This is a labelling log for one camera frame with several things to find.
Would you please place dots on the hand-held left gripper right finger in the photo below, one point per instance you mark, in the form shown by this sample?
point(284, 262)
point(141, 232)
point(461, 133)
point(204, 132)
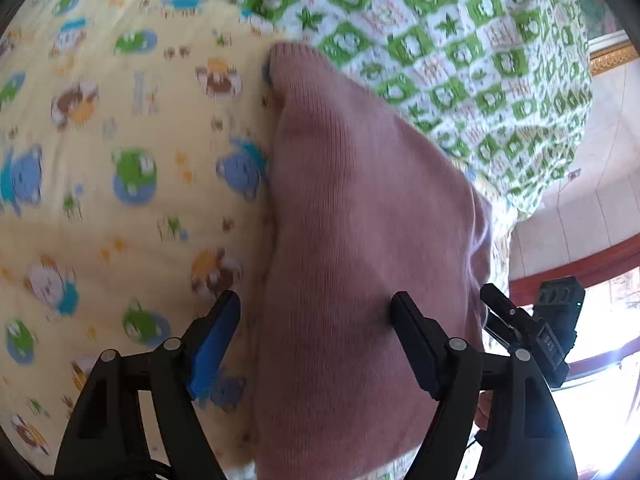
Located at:
point(415, 342)

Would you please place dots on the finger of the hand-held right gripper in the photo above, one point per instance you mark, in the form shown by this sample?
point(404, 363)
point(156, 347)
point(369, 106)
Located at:
point(500, 336)
point(500, 302)

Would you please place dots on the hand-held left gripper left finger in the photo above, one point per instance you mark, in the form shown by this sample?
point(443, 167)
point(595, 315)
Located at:
point(215, 345)

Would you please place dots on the purple knit sweater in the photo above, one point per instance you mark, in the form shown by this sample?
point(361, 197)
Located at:
point(350, 260)

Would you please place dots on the person's right hand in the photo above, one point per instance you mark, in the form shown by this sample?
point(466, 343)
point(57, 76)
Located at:
point(482, 410)

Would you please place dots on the yellow cartoon print bedsheet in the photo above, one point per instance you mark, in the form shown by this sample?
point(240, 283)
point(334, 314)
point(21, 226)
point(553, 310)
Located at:
point(100, 235)

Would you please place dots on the green checkered quilt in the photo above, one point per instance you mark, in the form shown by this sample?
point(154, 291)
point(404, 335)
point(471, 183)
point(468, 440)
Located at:
point(450, 60)

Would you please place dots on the gold framed painting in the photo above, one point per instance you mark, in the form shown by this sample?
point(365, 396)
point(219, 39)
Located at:
point(612, 52)

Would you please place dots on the red wooden window frame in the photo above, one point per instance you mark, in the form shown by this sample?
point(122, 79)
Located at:
point(575, 266)

